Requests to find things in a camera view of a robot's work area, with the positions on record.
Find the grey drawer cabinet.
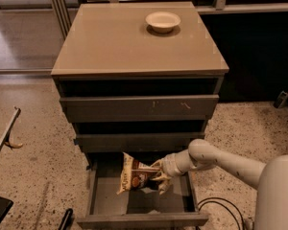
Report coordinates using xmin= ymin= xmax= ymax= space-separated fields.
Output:
xmin=51 ymin=1 xmax=230 ymax=168

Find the small grey wall device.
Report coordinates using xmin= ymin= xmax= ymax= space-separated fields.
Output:
xmin=274 ymin=91 xmax=288 ymax=108

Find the grey middle drawer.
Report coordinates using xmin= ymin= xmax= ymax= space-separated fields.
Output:
xmin=75 ymin=132 xmax=205 ymax=152

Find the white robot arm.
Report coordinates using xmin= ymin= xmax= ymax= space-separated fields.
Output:
xmin=153 ymin=139 xmax=288 ymax=230

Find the grey open bottom drawer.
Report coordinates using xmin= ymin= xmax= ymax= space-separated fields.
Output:
xmin=77 ymin=152 xmax=208 ymax=230

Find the grey metal bar left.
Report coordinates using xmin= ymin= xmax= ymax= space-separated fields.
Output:
xmin=0 ymin=107 xmax=21 ymax=151

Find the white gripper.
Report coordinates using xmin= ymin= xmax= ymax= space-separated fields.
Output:
xmin=151 ymin=152 xmax=186 ymax=195

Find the yellow hook on floor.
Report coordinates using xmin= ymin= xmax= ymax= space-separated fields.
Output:
xmin=4 ymin=133 xmax=23 ymax=149

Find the grey top drawer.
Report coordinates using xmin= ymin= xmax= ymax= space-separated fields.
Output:
xmin=60 ymin=95 xmax=219 ymax=123

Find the white paper bowl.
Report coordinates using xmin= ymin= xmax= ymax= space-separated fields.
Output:
xmin=145 ymin=11 xmax=180 ymax=34

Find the black handle near drawer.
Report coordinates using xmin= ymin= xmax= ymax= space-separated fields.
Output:
xmin=58 ymin=208 xmax=73 ymax=230

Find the brown chip bag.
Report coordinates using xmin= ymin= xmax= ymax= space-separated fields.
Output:
xmin=117 ymin=152 xmax=160 ymax=195

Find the black power cable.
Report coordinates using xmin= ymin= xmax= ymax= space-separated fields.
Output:
xmin=197 ymin=196 xmax=248 ymax=230

